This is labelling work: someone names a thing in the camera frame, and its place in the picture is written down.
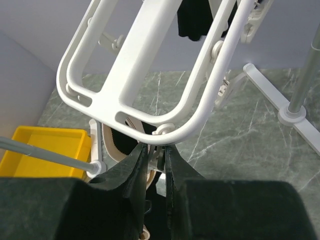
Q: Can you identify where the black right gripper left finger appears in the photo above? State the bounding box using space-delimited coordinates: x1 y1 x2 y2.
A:
0 143 148 240

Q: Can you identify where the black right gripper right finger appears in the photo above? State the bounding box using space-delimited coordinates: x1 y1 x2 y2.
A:
164 145 317 240

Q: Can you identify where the black underwear with beige waistband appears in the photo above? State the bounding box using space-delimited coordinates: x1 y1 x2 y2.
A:
101 117 161 240

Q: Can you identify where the white clip hanger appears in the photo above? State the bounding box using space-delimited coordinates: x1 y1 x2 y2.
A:
55 0 273 181

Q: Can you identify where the black garment on hanger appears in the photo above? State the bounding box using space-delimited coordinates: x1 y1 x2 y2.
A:
176 0 238 42

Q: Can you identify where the yellow plastic tray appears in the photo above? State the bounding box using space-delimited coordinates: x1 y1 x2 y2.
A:
0 125 91 179

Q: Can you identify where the white and silver drying rack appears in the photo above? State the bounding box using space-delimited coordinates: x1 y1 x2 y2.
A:
0 24 320 178

